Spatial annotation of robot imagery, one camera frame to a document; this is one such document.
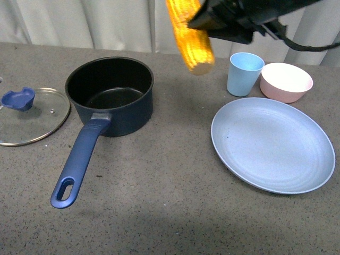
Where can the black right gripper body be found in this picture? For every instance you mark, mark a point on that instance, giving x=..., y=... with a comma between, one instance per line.
x=262, y=16

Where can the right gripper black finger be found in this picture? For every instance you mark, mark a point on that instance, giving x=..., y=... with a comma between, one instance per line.
x=222, y=15
x=234, y=34

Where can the yellow corn cob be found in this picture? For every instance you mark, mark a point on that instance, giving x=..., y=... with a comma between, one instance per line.
x=193, y=45

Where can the glass lid blue knob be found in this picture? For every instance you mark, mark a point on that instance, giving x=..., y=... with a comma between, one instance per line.
x=31, y=115

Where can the light blue cup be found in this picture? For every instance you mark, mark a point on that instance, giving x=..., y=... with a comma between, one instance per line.
x=244, y=70

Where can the pink bowl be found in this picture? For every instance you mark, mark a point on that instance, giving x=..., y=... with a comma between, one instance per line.
x=284, y=82

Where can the white curtain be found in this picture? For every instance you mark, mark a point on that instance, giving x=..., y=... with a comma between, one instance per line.
x=139, y=26

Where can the light blue plate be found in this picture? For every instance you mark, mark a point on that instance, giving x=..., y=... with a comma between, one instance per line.
x=272, y=146

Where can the dark blue saucepan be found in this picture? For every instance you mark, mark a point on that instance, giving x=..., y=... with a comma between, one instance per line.
x=113, y=98

